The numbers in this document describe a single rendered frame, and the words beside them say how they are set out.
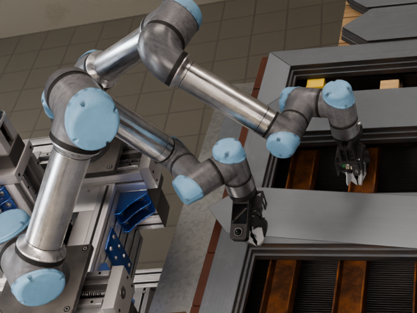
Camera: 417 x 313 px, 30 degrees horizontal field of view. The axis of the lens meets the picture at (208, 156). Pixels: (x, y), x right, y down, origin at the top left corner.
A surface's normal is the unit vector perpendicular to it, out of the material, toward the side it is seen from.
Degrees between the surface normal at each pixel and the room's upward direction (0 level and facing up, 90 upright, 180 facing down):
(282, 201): 0
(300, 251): 90
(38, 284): 96
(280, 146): 90
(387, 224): 0
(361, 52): 0
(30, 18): 90
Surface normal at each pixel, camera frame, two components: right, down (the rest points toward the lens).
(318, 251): -0.22, 0.70
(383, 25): -0.27, -0.71
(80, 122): 0.51, 0.37
